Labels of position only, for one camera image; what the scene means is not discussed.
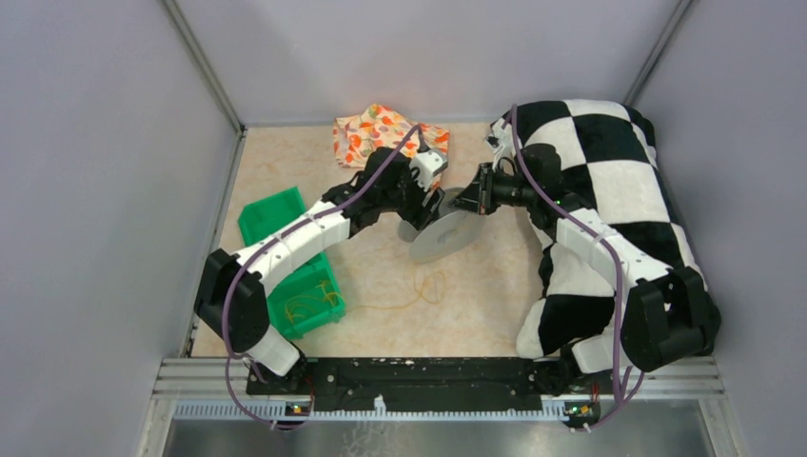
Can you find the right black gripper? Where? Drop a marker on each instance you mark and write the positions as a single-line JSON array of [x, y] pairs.
[[479, 197]]

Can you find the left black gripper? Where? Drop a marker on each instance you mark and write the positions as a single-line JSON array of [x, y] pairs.
[[419, 215]]

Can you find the grey plastic cable spool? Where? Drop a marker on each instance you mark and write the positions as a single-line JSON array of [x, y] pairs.
[[453, 230]]

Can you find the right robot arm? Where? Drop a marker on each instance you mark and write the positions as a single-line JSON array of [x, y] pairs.
[[662, 314]]

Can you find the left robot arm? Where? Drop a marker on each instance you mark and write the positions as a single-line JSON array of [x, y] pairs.
[[231, 297]]

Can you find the floral orange cloth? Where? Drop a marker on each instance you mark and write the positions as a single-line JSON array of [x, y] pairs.
[[356, 137]]

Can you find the green plastic compartment bin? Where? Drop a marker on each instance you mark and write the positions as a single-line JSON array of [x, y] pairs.
[[309, 297]]

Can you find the black white checkered pillow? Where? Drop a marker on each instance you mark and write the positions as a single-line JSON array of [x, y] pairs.
[[608, 158]]

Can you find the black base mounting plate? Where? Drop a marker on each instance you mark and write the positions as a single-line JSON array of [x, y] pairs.
[[453, 384]]

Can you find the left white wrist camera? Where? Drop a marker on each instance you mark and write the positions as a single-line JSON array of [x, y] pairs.
[[430, 165]]

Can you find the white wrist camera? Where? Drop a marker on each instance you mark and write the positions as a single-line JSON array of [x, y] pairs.
[[498, 139], [430, 165]]

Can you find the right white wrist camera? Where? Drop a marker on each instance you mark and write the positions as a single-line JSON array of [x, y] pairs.
[[498, 139]]

